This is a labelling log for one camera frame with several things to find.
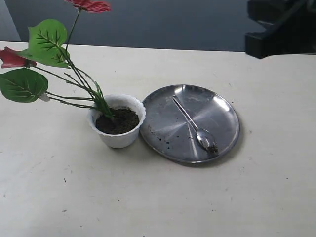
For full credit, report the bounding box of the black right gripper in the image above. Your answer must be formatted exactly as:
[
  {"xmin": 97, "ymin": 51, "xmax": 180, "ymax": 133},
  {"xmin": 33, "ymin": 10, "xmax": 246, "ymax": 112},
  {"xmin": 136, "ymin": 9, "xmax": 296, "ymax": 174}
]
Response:
[{"xmin": 244, "ymin": 0, "xmax": 316, "ymax": 59}]

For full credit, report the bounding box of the steel spork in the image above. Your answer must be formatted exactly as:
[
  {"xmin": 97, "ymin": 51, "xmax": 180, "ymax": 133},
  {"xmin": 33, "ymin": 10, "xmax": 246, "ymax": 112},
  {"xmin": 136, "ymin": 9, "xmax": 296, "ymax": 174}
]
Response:
[{"xmin": 172, "ymin": 95, "xmax": 218, "ymax": 154}]

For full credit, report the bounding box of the artificial red anthurium plant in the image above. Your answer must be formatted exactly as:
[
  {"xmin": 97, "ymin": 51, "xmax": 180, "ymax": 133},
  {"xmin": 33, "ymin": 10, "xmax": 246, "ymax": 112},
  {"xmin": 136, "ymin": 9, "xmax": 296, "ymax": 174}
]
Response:
[{"xmin": 0, "ymin": 0, "xmax": 115, "ymax": 121}]

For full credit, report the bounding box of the white scalloped plastic pot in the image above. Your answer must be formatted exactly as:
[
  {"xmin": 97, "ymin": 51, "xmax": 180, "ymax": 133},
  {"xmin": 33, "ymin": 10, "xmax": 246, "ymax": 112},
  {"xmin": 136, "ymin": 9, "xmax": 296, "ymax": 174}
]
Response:
[{"xmin": 88, "ymin": 94, "xmax": 146, "ymax": 149}]

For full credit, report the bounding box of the round steel plate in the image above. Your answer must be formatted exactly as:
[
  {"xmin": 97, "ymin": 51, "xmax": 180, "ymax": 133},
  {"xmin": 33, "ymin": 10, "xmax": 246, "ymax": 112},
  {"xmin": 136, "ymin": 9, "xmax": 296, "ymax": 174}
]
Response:
[{"xmin": 140, "ymin": 84, "xmax": 240, "ymax": 164}]

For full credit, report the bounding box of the dark potting soil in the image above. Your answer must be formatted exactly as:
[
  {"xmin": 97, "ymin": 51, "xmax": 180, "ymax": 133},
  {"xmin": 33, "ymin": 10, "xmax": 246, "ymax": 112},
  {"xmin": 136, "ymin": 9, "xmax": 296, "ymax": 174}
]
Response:
[{"xmin": 95, "ymin": 108, "xmax": 140, "ymax": 135}]

